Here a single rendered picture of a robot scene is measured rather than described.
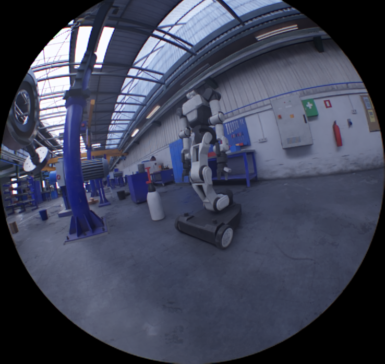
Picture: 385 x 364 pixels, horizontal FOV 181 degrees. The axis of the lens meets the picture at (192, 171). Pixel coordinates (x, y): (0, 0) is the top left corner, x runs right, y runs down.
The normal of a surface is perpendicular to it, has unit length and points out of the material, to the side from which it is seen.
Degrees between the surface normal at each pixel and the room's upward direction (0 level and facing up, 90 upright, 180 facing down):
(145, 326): 0
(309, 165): 90
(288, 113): 90
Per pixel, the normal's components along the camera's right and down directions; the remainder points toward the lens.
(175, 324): -0.17, -0.98
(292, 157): -0.72, 0.15
